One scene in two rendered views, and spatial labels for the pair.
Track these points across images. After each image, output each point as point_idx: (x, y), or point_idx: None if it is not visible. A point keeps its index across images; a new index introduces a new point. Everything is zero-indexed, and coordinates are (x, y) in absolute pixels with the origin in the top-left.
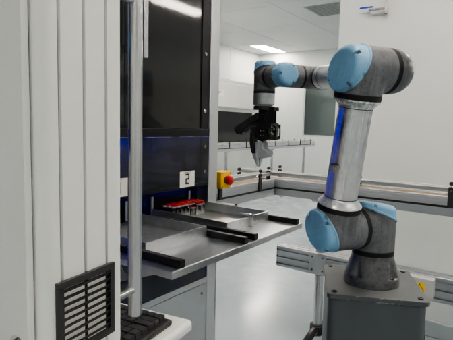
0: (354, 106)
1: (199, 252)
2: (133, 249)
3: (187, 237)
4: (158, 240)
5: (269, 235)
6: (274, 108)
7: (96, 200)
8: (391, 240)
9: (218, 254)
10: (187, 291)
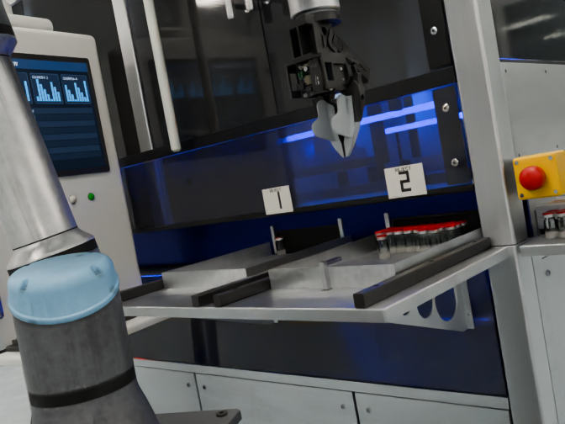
0: None
1: (164, 299)
2: None
3: (213, 278)
4: (176, 273)
5: (252, 308)
6: (289, 23)
7: None
8: (22, 362)
9: (149, 306)
10: (449, 404)
